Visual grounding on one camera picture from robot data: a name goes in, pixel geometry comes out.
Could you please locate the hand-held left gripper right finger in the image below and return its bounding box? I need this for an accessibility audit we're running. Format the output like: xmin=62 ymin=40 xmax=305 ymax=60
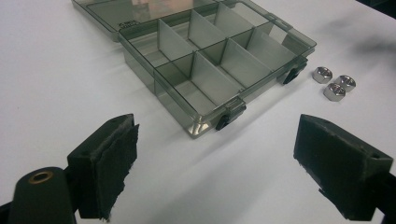
xmin=292 ymin=113 xmax=394 ymax=221

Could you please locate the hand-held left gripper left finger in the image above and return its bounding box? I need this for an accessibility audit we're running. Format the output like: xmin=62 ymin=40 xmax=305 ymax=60
xmin=66 ymin=113 xmax=140 ymax=222

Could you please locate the silver hex nut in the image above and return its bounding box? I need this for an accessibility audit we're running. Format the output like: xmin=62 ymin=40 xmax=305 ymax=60
xmin=312 ymin=66 xmax=333 ymax=85
xmin=334 ymin=75 xmax=357 ymax=93
xmin=322 ymin=82 xmax=347 ymax=103

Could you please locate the smoky clear plastic compartment box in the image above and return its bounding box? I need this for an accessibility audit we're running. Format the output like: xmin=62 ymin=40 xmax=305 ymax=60
xmin=70 ymin=0 xmax=318 ymax=140

